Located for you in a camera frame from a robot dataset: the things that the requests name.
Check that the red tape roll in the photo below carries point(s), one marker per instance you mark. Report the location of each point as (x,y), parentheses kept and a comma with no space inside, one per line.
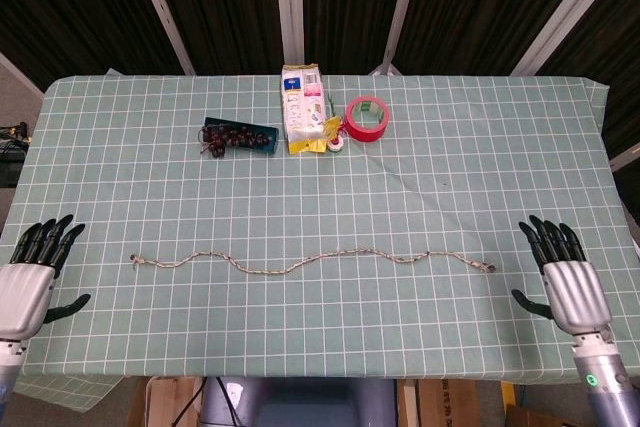
(365,133)

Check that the dark red cherry bunch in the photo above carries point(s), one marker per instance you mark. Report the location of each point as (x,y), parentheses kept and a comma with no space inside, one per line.
(225,137)

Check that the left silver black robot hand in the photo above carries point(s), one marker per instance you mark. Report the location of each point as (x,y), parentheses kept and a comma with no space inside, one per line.
(22,297)

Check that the brown printed cardboard box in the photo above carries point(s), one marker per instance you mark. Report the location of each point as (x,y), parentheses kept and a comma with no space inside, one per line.
(447,404)

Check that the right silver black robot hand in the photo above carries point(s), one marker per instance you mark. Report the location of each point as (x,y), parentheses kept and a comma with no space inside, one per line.
(575,297)

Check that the light wooden plank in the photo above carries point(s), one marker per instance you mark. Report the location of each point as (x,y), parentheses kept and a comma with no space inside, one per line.
(407,404)

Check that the green checked tablecloth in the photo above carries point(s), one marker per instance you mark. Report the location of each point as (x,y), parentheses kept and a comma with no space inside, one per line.
(400,187)

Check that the teal plastic tray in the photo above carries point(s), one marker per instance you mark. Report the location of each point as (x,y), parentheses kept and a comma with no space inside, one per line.
(271,139)

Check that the grey blue robot torso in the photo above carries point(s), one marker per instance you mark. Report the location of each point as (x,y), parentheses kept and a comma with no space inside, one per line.
(300,407)

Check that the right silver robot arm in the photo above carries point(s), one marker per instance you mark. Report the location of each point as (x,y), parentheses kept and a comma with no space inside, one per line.
(602,387)

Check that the yellow feather shuttlecock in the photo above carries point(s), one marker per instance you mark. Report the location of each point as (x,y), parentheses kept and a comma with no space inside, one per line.
(334,146)

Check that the white yellow snack package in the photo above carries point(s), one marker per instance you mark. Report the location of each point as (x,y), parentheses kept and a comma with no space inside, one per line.
(300,107)

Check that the white partition frame post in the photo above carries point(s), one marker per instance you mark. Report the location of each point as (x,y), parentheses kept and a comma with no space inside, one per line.
(402,12)
(565,12)
(290,7)
(162,12)

